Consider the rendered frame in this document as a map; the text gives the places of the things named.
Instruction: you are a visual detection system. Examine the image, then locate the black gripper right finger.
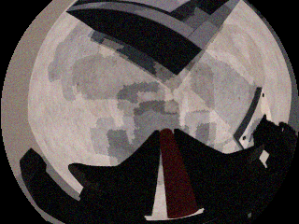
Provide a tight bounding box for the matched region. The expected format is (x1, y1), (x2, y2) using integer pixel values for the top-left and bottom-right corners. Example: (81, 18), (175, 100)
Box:
(175, 130), (265, 209)

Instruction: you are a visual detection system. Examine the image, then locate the dark red peg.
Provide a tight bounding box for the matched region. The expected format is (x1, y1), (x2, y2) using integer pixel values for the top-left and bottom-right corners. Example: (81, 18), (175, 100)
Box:
(160, 128), (198, 219)

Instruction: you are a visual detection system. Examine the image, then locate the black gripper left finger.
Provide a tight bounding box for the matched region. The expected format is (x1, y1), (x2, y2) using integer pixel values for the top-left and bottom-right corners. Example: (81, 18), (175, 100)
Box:
(67, 130), (161, 217)

